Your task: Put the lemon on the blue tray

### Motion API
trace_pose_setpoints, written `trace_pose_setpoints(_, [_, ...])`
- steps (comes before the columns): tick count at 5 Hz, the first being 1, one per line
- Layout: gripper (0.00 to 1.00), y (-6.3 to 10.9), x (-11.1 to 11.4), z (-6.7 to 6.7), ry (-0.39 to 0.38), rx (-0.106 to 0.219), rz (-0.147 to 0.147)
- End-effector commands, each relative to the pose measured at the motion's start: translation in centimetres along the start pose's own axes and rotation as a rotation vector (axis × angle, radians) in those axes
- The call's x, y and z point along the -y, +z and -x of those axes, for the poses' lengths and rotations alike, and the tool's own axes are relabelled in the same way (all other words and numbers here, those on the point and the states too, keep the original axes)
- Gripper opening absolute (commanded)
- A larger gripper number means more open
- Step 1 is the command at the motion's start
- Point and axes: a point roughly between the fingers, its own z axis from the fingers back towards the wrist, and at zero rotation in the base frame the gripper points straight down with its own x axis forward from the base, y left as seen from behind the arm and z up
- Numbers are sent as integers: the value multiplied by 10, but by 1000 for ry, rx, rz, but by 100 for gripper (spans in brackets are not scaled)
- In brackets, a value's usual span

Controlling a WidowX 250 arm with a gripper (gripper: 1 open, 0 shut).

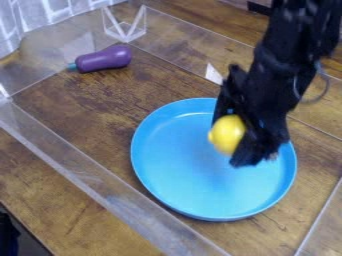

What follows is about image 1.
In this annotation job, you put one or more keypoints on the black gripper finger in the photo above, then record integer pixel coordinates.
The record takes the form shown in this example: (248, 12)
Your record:
(259, 145)
(227, 103)

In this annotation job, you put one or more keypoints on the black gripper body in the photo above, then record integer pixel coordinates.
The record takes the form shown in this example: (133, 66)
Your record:
(272, 85)

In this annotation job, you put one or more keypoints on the yellow lemon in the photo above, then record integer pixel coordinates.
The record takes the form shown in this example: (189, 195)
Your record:
(227, 133)

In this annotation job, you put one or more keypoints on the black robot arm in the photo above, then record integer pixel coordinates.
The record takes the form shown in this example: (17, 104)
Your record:
(301, 34)

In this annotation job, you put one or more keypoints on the blue round tray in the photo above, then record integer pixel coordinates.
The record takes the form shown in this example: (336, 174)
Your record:
(188, 175)

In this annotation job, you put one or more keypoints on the purple toy eggplant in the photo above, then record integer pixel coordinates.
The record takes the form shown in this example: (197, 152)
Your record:
(113, 57)

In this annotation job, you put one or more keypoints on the clear acrylic barrier wall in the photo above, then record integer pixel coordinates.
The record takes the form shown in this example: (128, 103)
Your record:
(66, 122)

